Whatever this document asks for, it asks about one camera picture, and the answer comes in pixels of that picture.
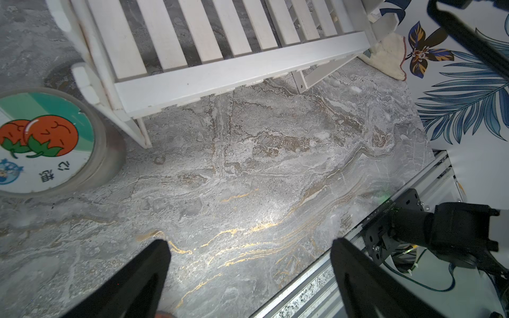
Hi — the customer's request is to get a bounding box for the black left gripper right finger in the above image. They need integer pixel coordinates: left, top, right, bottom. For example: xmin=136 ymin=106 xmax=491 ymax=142
xmin=330 ymin=238 xmax=443 ymax=317

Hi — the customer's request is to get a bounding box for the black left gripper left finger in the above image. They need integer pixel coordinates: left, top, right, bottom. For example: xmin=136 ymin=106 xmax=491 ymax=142
xmin=64 ymin=239 xmax=171 ymax=317

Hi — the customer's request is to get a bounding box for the tomato lid seed jar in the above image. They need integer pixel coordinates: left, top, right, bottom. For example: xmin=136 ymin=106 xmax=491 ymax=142
xmin=1 ymin=87 xmax=127 ymax=198

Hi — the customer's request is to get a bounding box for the white slatted wooden shelf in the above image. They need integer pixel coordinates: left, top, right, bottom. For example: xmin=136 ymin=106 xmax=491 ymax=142
xmin=47 ymin=1 xmax=399 ymax=148

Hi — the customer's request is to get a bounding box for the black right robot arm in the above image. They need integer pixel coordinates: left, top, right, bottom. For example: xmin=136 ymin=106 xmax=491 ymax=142
xmin=361 ymin=188 xmax=508 ymax=278

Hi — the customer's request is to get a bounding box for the beige work glove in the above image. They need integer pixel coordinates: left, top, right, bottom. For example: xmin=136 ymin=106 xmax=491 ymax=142
xmin=358 ymin=33 xmax=407 ymax=81

